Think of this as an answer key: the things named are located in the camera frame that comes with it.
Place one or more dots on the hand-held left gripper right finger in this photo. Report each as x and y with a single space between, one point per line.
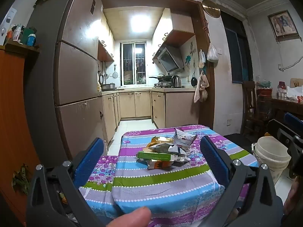
214 157

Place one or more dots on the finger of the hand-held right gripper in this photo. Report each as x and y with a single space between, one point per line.
293 119
281 130

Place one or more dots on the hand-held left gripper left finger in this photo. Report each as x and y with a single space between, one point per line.
90 158

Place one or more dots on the white plastic bucket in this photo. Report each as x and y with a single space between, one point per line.
269 156

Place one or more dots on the orange patterned carton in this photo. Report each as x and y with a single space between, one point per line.
161 164

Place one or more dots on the green cardboard box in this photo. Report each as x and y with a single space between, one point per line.
155 156

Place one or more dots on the person's right hand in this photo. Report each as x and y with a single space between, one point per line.
292 196

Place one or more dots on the person's left hand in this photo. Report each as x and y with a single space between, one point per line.
132 217

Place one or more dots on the dark wooden table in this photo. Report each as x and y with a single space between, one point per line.
279 106

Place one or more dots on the red packs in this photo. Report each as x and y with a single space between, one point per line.
300 99

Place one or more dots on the red lidded jar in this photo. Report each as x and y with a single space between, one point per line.
281 89

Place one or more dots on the silver foil wrapper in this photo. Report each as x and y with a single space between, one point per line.
180 157

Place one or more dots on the white crumpled packet red print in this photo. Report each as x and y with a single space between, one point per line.
184 138

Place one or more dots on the red basin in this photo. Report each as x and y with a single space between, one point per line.
264 91

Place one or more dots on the dark wooden chair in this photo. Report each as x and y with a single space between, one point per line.
249 104

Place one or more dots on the gold foil wrapper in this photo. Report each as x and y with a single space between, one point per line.
161 140

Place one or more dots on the striped floral table cloth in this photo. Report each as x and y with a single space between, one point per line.
165 189

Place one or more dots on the beige hanging cloth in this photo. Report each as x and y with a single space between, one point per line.
201 87

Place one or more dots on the bunch of dried leaves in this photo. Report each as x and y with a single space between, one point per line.
21 178

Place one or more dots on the steel cooking pot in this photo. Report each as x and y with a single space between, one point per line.
108 87

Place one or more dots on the beige lower kitchen cabinets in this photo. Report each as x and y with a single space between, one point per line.
142 104

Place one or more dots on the beige refrigerator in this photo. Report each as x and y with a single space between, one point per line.
75 80

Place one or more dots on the black hanging round utensil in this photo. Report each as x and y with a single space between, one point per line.
194 80

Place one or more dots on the dark room window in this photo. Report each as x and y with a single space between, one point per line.
238 56

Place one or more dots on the steel kettle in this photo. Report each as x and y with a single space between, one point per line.
176 81

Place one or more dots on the orange wooden cabinet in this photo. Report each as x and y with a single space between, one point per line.
11 123

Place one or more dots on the hanging strainer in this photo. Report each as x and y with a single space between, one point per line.
115 74

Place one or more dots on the gas stove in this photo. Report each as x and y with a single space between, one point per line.
163 84

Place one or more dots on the black frying pan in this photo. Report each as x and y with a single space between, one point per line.
162 77

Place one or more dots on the small hanging plastic bag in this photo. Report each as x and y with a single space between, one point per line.
201 59

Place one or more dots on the white hanging plastic bag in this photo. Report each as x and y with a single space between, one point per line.
212 54

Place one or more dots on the kitchen window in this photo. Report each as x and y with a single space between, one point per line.
132 63

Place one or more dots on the wooden upper kitchen cabinet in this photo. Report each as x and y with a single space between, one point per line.
105 52

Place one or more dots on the steel range hood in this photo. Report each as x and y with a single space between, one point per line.
169 59

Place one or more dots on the blue lidded cup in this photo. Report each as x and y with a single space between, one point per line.
31 40

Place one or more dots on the upper cabinet above range hood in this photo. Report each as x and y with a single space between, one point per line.
177 28

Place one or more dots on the green pouch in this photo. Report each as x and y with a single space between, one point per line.
26 34

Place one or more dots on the ceiling light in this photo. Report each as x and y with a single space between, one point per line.
140 23

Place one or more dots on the white bottle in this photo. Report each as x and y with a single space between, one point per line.
17 33

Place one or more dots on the white appliance box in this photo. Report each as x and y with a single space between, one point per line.
7 26

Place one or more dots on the white wall socket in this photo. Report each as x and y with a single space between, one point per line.
229 122

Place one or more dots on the framed wall picture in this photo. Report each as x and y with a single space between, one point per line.
283 24

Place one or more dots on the white light switch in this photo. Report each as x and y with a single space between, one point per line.
219 51

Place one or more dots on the flower wall sticker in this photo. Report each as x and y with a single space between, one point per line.
190 56

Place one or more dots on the gold round wall clock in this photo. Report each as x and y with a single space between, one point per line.
211 8

